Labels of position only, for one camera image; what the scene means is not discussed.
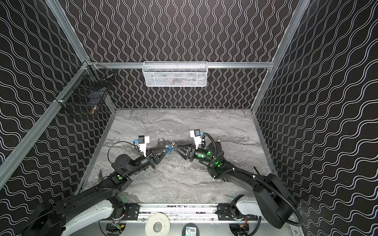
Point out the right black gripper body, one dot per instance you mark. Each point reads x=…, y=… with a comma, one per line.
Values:
x=190, y=152

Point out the white tape roll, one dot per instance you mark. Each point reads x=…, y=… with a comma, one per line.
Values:
x=157, y=225

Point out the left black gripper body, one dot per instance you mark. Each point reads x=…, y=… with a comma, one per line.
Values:
x=150, y=157

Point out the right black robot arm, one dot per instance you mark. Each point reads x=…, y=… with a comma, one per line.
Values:
x=275, y=202

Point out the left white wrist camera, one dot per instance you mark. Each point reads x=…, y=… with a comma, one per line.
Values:
x=141, y=144

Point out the white wire mesh basket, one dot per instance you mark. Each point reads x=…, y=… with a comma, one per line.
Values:
x=175, y=73

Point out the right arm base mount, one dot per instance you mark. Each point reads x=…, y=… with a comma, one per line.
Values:
x=228, y=212

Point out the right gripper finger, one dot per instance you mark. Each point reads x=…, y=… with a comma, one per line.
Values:
x=184, y=146
x=184, y=153

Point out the black wire mesh basket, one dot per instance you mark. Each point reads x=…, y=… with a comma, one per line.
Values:
x=88, y=98

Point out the small blue padlock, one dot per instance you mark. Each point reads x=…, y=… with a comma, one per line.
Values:
x=169, y=149

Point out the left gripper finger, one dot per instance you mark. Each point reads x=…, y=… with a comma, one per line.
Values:
x=159, y=157
x=157, y=150

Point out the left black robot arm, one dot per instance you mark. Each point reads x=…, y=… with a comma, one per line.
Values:
x=99, y=202

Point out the large brass padlock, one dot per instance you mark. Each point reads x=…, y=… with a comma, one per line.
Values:
x=161, y=142

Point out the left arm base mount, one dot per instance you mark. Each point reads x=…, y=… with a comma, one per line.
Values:
x=128, y=211

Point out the black round labelled puck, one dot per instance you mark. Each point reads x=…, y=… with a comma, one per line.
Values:
x=190, y=229

